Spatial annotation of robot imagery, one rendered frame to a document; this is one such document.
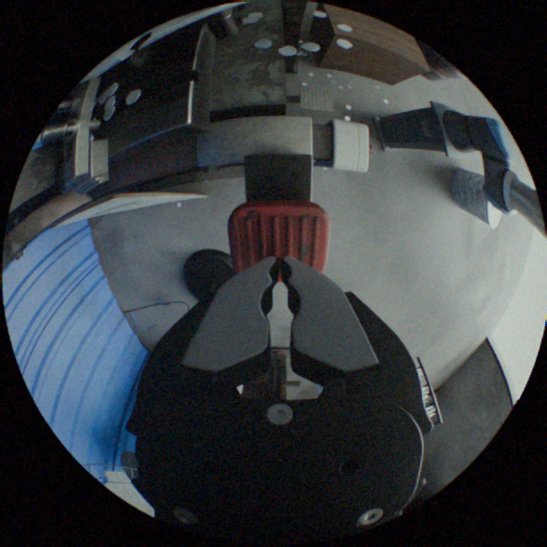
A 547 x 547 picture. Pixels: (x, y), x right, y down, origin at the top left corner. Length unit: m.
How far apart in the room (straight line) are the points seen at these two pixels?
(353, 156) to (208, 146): 0.18
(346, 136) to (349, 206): 0.71
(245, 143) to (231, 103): 0.06
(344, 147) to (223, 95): 0.17
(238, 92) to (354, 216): 0.83
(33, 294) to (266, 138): 1.37
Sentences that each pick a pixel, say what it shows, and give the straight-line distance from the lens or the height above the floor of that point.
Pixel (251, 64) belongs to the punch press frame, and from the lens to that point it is 0.28.
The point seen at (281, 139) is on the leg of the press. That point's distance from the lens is 0.24.
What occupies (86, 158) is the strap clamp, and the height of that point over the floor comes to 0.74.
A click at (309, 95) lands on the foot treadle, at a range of 0.78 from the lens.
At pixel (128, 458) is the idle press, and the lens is 1.32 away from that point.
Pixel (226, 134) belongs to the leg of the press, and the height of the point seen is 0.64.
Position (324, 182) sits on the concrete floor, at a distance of 0.91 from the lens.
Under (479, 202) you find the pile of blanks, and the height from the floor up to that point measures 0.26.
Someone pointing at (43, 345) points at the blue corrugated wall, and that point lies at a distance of 1.44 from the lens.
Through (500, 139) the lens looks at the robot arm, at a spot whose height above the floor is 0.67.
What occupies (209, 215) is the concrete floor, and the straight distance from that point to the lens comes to 0.97.
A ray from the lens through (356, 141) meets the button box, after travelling 0.28.
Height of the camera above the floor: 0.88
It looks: 58 degrees down
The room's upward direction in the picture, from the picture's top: 178 degrees counter-clockwise
